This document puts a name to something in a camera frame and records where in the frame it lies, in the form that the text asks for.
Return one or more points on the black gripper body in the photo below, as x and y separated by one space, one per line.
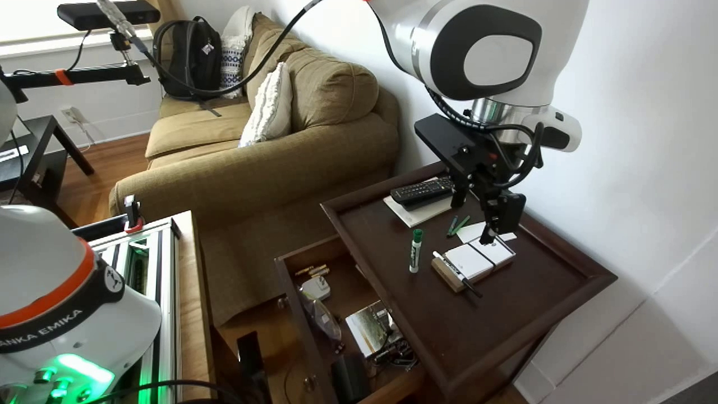
502 205

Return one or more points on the black Expo marker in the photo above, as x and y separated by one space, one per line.
461 277

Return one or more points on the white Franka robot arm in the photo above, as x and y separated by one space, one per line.
404 31

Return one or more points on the white notepad brown backing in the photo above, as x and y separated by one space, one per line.
480 261

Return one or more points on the green capped marker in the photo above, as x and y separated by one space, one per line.
416 255

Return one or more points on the white paper card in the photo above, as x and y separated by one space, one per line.
467 235

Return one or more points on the small green pen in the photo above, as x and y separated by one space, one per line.
456 225

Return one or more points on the white flat book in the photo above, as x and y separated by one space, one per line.
419 215

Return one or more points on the black TV remote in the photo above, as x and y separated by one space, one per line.
424 191

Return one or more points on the dark wooden nightstand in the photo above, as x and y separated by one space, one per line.
523 315

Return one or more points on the open wooden drawer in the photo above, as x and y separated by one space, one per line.
351 288

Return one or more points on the printed booklet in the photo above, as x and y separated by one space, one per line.
370 328

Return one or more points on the white charger block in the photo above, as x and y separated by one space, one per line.
315 288

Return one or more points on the black object in drawer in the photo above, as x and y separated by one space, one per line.
348 378

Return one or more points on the white throw pillow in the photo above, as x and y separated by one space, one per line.
270 104

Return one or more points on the olive brown sofa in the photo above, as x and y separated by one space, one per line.
226 171

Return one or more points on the white striped cloth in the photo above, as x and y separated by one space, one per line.
234 75

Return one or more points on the wooden stand board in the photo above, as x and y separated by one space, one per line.
191 299

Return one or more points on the black backpack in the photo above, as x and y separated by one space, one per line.
187 60

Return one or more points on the black side table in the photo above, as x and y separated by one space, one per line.
45 127

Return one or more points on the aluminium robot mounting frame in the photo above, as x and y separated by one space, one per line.
160 270

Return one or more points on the black knob post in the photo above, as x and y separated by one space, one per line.
134 215

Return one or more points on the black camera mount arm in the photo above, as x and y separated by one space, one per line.
98 75

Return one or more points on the white wall outlet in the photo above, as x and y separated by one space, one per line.
73 116

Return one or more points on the black stereo camera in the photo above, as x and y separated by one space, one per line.
81 15

